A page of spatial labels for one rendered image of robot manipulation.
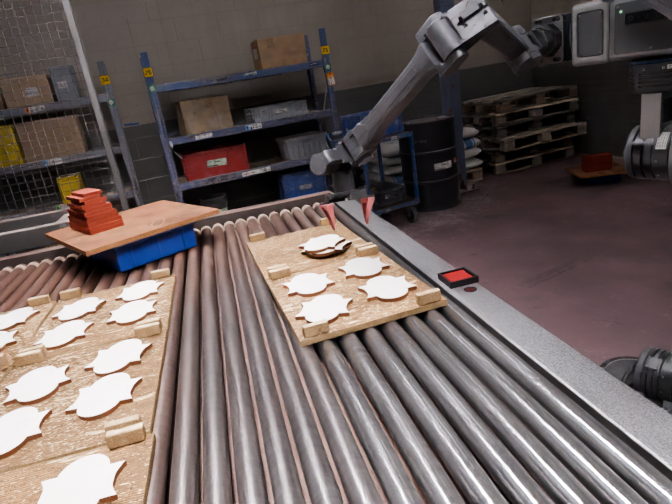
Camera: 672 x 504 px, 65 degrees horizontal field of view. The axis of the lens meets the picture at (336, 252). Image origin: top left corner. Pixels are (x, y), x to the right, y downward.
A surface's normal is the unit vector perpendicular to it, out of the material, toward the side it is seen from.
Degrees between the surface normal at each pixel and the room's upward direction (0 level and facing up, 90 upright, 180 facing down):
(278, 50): 88
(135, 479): 0
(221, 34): 90
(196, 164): 90
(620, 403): 0
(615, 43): 90
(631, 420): 0
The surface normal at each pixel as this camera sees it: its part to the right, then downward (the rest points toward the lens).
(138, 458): -0.15, -0.94
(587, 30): -0.75, 0.32
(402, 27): 0.35, 0.25
